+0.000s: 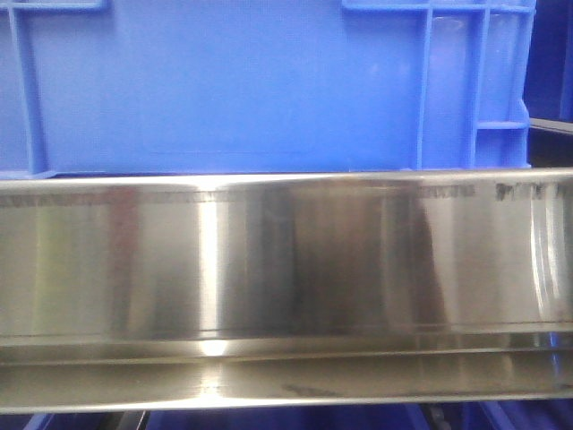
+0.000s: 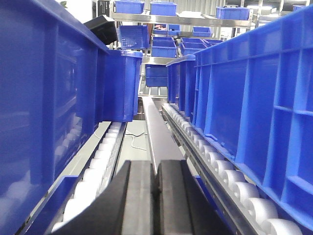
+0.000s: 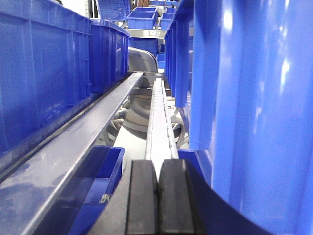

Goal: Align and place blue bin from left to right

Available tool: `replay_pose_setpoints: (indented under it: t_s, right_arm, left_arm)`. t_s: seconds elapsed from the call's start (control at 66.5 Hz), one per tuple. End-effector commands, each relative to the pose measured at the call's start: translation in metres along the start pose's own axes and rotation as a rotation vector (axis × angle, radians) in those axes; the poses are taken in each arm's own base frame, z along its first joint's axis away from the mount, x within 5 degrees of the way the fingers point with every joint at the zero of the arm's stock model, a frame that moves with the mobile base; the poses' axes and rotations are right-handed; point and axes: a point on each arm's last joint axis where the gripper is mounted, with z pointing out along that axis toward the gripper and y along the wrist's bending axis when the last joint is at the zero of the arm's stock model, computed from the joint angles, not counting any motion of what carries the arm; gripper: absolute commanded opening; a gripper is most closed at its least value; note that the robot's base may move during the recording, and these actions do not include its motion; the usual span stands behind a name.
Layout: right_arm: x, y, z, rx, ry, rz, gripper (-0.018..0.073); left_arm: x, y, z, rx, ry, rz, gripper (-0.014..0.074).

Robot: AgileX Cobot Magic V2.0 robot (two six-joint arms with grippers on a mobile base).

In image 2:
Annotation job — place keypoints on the white roller track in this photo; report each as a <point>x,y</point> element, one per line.
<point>95,176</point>
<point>239,201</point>

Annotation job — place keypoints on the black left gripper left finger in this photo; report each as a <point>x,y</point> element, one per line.
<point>125,207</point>

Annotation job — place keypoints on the large blue bin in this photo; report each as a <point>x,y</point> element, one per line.
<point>254,100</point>
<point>49,63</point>

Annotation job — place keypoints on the left white roller track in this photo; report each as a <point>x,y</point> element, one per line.
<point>95,176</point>

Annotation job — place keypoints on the grey centre divider rail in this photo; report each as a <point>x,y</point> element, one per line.
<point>161,143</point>

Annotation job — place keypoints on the blue bin behind left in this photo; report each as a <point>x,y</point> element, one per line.
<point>121,82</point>

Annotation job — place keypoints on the blue bin behind right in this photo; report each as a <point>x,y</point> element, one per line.
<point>181,83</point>

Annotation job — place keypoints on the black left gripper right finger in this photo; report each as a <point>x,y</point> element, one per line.
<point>180,207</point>

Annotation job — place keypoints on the right white roller track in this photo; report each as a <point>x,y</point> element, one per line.
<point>239,201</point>

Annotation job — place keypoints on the black monitor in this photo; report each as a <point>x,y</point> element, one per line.
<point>104,28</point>

